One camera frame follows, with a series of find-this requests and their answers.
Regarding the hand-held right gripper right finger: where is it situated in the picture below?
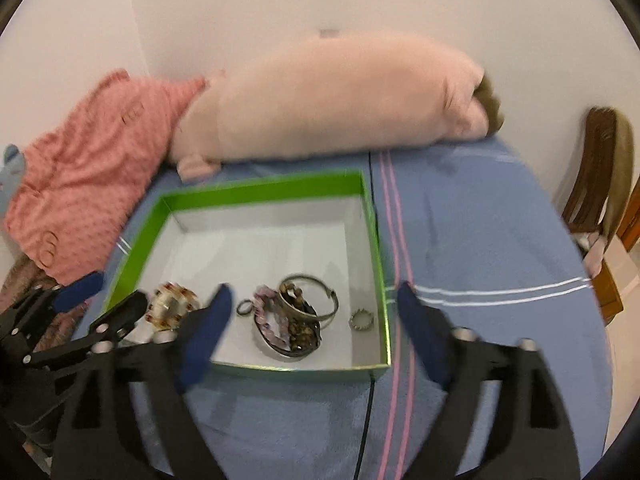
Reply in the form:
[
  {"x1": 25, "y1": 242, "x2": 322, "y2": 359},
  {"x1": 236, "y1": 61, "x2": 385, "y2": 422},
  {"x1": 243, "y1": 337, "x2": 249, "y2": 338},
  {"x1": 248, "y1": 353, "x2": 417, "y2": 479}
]
[{"x1": 396, "y1": 280, "x2": 583, "y2": 480}]

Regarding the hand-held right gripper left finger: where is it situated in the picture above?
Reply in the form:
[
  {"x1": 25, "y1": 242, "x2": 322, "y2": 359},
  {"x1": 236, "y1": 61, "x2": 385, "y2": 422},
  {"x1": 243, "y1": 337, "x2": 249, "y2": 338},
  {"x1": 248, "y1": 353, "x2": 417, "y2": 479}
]
[{"x1": 50, "y1": 282, "x2": 236, "y2": 480}]

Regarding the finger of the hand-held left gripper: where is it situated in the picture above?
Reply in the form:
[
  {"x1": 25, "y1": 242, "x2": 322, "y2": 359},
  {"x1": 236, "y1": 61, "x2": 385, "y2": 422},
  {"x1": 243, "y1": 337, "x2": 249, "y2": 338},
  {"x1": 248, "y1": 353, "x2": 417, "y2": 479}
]
[
  {"x1": 0, "y1": 270, "x2": 105, "y2": 357},
  {"x1": 25, "y1": 289, "x2": 150, "y2": 367}
]

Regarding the red and cream bead bracelet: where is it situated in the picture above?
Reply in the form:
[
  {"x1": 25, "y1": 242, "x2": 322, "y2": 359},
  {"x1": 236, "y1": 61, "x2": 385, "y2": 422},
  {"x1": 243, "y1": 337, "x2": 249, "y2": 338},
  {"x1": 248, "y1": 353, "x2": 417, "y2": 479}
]
[{"x1": 147, "y1": 282, "x2": 203, "y2": 333}]

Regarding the pink bead bracelet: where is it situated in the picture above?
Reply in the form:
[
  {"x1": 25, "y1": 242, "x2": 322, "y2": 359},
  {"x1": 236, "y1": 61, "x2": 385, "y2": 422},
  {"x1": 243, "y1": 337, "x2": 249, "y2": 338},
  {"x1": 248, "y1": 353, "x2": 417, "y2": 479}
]
[{"x1": 252, "y1": 285, "x2": 301, "y2": 346}]

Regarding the green and white cardboard box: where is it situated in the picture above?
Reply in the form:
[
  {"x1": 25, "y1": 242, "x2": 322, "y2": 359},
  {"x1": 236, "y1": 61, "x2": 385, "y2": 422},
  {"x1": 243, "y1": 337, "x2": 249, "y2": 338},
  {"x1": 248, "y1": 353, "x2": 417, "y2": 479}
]
[{"x1": 102, "y1": 170, "x2": 392, "y2": 372}]

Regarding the brown fuzzy blanket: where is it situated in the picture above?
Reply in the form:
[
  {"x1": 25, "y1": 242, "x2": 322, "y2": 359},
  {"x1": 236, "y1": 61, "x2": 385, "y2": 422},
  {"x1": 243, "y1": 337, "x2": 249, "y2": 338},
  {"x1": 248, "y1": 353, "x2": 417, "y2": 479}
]
[{"x1": 0, "y1": 255, "x2": 96, "y2": 351}]

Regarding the silver metal bangle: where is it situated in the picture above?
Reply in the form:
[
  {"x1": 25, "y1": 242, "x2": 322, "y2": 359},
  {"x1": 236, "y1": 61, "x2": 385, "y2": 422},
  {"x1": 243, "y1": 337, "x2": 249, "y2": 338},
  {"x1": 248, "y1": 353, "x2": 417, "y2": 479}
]
[{"x1": 277, "y1": 272, "x2": 341, "y2": 333}]

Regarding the blue striped bed sheet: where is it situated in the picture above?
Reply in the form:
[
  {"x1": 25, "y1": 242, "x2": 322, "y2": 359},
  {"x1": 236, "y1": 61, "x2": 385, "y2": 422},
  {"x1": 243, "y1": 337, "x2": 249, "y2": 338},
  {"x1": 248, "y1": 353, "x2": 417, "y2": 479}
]
[{"x1": 70, "y1": 132, "x2": 616, "y2": 480}]

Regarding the blue plush toy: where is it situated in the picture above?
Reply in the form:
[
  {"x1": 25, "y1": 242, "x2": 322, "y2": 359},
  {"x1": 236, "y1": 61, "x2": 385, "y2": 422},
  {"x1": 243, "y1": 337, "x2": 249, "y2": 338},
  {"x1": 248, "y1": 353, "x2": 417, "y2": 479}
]
[{"x1": 0, "y1": 144, "x2": 28, "y2": 233}]

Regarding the pink dotted blanket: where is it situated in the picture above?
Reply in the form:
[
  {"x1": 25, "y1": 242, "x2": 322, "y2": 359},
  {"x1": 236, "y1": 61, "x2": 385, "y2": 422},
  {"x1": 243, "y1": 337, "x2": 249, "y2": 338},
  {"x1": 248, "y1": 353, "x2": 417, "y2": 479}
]
[{"x1": 2, "y1": 70, "x2": 208, "y2": 286}]

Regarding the wooden chair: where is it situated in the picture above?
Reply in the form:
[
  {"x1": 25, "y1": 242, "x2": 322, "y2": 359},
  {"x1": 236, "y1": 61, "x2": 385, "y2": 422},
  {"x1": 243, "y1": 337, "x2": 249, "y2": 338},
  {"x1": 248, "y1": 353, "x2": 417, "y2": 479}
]
[{"x1": 562, "y1": 106, "x2": 640, "y2": 326}]

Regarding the pink plush pig pillow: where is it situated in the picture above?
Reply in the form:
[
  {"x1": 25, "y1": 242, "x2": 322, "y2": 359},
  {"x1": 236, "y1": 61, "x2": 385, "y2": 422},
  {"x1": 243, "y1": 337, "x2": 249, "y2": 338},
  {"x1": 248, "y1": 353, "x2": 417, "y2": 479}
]
[{"x1": 167, "y1": 30, "x2": 506, "y2": 181}]

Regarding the beige cloth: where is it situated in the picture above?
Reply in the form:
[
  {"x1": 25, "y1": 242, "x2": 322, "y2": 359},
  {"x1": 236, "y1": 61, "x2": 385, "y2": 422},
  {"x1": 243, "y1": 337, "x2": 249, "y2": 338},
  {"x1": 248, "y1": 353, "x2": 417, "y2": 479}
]
[{"x1": 602, "y1": 110, "x2": 636, "y2": 251}]

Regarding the black cable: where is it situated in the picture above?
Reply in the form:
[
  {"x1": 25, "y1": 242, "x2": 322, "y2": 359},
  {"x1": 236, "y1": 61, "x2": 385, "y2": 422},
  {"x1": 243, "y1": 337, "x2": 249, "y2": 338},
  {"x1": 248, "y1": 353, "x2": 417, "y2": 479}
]
[{"x1": 350, "y1": 367, "x2": 376, "y2": 480}]

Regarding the brown bead bracelet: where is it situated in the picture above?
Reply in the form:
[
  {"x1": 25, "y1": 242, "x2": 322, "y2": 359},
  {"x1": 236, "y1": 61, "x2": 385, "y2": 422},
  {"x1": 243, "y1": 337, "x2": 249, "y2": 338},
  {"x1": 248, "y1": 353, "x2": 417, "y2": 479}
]
[{"x1": 280, "y1": 282, "x2": 321, "y2": 351}]

